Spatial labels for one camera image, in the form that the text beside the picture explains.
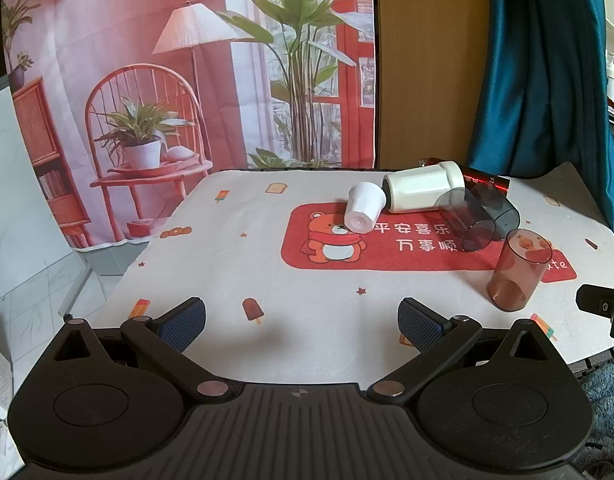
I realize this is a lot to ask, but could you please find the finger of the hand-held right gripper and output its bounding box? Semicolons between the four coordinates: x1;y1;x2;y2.
576;283;614;339

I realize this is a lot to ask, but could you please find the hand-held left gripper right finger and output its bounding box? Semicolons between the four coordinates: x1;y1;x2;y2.
367;297;562;404

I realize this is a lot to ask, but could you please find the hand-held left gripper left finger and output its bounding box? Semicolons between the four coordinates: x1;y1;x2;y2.
52;296;232;404

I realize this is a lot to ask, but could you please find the small white cup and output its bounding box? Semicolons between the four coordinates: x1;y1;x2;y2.
344;181;388;234

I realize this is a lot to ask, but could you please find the brown transparent cup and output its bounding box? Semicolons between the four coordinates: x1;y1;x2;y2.
487;228;554;311

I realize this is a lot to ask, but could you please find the dark grey transparent cup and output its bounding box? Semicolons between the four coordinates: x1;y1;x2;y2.
469;182;522;241
436;187;498;253

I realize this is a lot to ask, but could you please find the large white cup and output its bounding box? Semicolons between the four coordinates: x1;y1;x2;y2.
382;161;465;214

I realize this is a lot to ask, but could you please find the bear printed tablecloth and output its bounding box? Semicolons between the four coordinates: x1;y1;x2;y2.
104;161;614;377

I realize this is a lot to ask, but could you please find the grey fluffy rug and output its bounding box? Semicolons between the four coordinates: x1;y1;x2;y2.
574;352;614;480

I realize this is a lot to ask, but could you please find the teal curtain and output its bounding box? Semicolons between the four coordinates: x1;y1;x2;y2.
468;0;614;233

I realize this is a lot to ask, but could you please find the wooden panel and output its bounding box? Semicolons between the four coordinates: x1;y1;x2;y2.
373;0;494;172

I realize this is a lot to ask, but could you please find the printed wall tapestry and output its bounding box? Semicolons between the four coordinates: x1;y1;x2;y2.
1;0;378;252

